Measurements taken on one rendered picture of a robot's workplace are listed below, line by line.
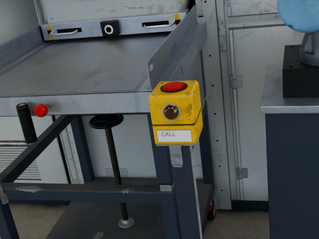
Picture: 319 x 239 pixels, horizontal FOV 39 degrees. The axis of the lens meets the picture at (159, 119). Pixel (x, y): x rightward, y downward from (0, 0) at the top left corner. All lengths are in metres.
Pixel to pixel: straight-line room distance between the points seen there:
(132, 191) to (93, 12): 0.69
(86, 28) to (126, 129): 0.49
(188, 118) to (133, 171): 1.22
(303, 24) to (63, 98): 0.58
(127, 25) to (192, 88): 0.81
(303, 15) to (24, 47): 0.98
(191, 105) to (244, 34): 0.90
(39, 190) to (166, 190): 0.38
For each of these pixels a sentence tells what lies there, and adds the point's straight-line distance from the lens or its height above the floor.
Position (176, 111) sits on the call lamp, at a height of 0.87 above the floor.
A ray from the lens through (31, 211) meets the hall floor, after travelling 2.27.
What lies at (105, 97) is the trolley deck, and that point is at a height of 0.81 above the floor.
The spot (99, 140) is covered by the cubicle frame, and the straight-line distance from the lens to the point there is 1.97.
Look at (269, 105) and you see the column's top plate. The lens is 1.09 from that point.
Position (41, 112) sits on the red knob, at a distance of 1.11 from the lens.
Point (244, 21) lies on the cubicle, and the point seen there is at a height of 0.82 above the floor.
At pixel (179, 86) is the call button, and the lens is 0.80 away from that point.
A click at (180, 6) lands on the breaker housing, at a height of 0.91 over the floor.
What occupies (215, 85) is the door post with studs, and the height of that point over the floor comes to 0.58.
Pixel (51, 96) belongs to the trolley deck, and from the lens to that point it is 1.14.
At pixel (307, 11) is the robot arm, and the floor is 0.98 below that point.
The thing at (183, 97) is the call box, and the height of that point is 0.90.
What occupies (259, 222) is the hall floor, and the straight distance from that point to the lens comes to 1.93.
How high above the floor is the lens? 1.17
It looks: 24 degrees down
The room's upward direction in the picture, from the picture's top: 8 degrees counter-clockwise
